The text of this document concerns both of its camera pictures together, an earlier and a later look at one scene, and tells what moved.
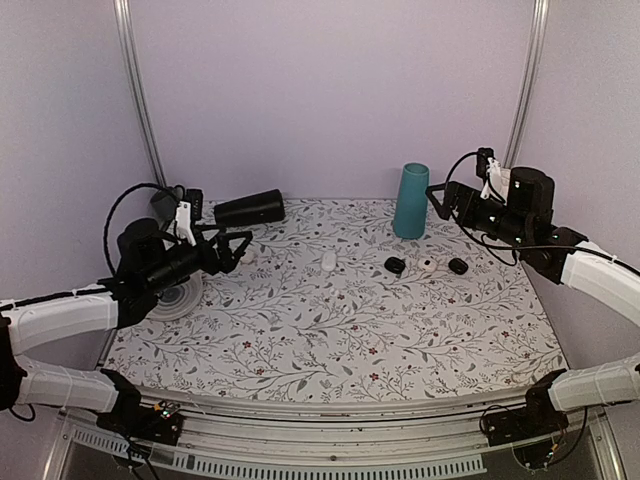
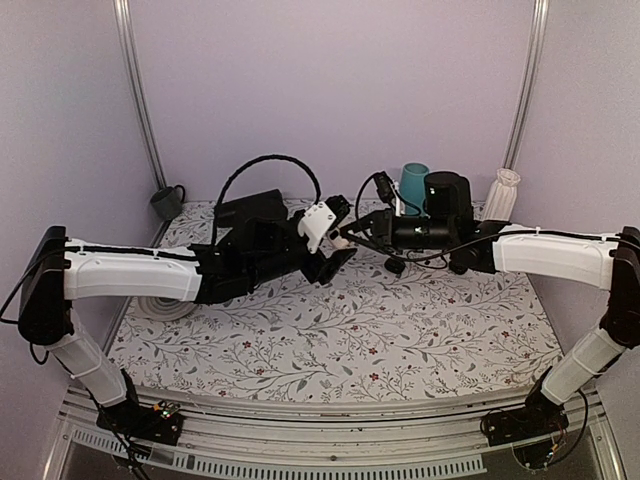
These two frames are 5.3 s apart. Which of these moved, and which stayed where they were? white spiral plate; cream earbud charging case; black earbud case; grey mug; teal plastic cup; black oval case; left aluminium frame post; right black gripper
Moved: right black gripper; cream earbud charging case
Stayed: black earbud case; black oval case; white spiral plate; left aluminium frame post; grey mug; teal plastic cup
